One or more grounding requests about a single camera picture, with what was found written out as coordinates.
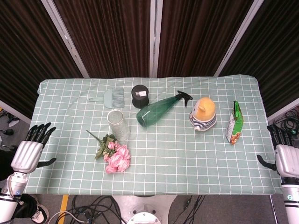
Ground green checkered tablecloth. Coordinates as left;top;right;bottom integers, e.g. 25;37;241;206
22;74;283;196

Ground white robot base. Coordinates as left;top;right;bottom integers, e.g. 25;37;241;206
113;195;178;224

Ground black floor cables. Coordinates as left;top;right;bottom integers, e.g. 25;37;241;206
50;195;124;224

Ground black and white sneaker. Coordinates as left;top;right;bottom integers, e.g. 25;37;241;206
30;198;50;224

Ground black cylindrical can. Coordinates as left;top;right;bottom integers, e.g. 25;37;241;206
131;84;150;109

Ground light green dust brush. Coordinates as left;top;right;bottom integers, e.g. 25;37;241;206
88;88;125;109

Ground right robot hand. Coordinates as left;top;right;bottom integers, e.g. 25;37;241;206
256;124;299;178

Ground green spray bottle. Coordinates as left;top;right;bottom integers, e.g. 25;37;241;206
136;90;193;128

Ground green snack bag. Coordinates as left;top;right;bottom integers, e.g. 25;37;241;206
225;100;244;146

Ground clear glass vase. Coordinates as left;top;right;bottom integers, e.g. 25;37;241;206
107;109;130;141

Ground grey metal frame post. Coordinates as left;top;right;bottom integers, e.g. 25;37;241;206
41;0;90;79
149;0;163;77
214;0;268;77

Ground pink artificial flower bouquet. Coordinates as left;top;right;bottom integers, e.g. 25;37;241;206
86;130;131;174

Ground orange and striped toy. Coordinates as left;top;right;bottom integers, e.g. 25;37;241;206
189;97;217;132

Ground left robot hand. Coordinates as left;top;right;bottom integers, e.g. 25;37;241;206
10;122;57;174

